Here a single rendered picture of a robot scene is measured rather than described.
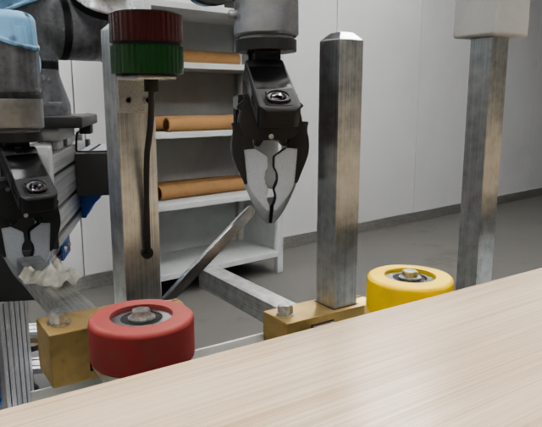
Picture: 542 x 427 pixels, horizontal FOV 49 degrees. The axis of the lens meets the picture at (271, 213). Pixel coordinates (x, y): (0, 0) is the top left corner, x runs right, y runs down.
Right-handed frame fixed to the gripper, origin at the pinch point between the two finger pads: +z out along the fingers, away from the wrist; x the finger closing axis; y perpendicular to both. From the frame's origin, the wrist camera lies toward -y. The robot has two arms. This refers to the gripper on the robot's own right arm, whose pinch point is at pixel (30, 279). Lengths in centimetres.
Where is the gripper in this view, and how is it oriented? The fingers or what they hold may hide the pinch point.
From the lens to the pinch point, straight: 88.9
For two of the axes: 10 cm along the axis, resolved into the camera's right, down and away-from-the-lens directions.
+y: -5.5, -1.6, 8.2
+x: -8.3, 1.1, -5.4
